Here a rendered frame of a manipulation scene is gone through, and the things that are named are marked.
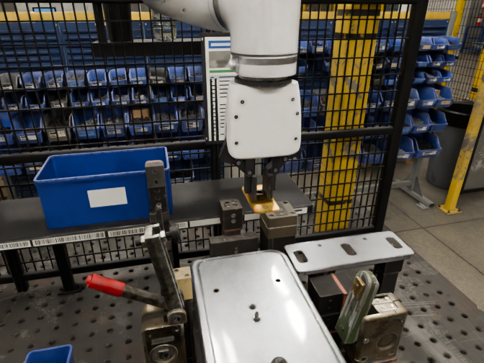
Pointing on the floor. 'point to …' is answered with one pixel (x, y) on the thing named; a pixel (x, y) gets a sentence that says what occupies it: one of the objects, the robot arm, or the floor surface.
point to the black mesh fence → (402, 89)
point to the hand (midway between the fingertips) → (259, 184)
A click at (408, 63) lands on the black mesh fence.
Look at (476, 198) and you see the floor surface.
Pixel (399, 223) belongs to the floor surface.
